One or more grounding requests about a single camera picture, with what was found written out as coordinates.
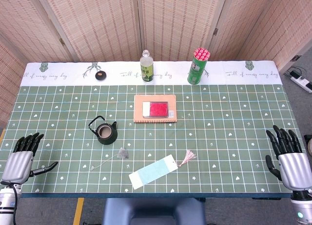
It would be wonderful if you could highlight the tan spiral notebook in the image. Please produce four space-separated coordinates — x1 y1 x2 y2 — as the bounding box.
133 94 177 124

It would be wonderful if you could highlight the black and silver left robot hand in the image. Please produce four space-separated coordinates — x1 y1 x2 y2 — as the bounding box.
1 132 59 186

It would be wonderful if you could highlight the woven bamboo folding screen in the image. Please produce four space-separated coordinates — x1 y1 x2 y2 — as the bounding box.
0 0 312 131

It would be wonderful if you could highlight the white power strip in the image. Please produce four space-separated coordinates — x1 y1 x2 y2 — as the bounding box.
290 73 312 94

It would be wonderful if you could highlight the green grid tablecloth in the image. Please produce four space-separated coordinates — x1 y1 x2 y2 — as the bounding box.
0 60 308 194

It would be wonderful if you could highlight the blue white bookmark with tassel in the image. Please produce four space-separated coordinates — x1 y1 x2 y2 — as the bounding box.
128 150 197 190

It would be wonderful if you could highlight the black cast iron teapot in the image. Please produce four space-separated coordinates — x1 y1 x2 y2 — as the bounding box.
88 115 118 146

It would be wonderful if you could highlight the pyramid tea bag with string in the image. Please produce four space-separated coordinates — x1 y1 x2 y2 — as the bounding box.
89 147 130 171

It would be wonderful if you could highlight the green cylindrical chip can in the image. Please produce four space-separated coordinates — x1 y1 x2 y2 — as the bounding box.
187 47 211 85

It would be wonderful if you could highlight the black power cable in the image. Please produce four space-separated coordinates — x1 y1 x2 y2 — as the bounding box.
282 66 308 78

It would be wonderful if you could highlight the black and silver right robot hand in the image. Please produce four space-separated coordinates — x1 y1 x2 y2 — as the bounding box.
265 125 312 193

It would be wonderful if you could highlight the red ink pad case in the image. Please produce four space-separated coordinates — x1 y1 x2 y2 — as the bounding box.
142 101 169 118

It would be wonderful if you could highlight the clear lemon tea bottle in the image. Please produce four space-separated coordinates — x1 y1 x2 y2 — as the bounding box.
139 49 155 84

